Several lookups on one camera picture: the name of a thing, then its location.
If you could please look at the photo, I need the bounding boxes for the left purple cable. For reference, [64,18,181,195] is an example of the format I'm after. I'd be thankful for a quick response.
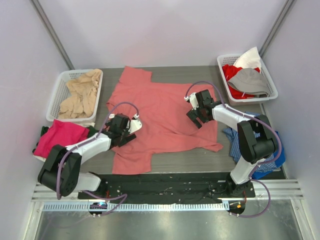
[56,101,141,217]

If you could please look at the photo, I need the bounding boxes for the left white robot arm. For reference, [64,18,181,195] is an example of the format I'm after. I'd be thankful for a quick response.
[37,114,142,200]

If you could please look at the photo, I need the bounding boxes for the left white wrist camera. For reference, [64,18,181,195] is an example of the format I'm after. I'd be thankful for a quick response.
[128,113,143,134]

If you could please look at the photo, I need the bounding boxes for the right corner aluminium post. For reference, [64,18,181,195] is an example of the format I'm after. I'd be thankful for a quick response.
[259,0,297,58]

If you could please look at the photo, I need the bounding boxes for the corner aluminium post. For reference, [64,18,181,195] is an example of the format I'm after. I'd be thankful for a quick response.
[259,0,297,58]
[30,0,75,70]

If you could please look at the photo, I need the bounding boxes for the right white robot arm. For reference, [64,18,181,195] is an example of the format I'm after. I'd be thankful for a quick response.
[184,89,279,198]

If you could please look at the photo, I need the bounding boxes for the cream white garment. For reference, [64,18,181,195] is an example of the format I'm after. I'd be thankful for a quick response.
[34,121,96,163]

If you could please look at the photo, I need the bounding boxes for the aluminium frame rail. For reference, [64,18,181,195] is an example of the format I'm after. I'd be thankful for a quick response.
[31,179,304,202]

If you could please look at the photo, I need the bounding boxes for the left corner aluminium post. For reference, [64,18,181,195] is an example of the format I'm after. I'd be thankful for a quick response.
[30,0,75,70]

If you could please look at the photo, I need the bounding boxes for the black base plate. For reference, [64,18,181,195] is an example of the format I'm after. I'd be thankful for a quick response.
[93,172,256,205]

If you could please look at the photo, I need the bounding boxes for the left white plastic basket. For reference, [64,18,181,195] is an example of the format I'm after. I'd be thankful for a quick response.
[46,69,103,124]

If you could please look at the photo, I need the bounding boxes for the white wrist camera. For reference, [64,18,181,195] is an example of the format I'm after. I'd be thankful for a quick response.
[184,92,199,110]
[128,113,143,134]

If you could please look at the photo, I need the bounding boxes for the right white plastic basket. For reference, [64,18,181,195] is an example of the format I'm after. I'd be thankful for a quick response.
[217,53,278,106]

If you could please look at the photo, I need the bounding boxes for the red garment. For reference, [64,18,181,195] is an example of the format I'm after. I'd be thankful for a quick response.
[222,64,256,100]

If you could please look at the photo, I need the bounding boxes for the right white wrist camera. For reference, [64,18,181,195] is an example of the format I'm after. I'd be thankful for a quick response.
[184,92,199,110]

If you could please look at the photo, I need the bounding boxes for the bright blue garment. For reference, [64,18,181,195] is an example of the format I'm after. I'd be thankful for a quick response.
[252,146,286,180]

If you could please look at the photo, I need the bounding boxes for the salmon pink t shirt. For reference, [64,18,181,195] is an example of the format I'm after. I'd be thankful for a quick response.
[106,66,223,175]

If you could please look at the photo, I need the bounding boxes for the white plastic basket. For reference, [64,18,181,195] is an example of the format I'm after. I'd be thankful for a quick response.
[46,69,103,124]
[217,53,278,106]

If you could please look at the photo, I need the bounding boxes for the grey bucket hat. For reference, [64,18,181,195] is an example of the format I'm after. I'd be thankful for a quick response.
[227,68,270,98]

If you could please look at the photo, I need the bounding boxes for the beige t shirt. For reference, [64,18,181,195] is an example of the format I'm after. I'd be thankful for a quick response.
[58,69,102,119]

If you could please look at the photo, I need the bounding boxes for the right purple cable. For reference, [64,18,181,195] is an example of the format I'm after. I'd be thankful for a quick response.
[184,81,283,218]

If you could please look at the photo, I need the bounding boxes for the purple cable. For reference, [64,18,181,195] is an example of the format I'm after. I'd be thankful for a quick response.
[184,81,283,218]
[56,101,141,217]

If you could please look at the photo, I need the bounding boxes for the white slotted cable duct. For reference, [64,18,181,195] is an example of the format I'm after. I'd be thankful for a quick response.
[42,201,229,212]

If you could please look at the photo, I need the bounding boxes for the blue checkered shirt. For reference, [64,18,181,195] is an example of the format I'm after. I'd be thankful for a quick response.
[222,127,278,173]

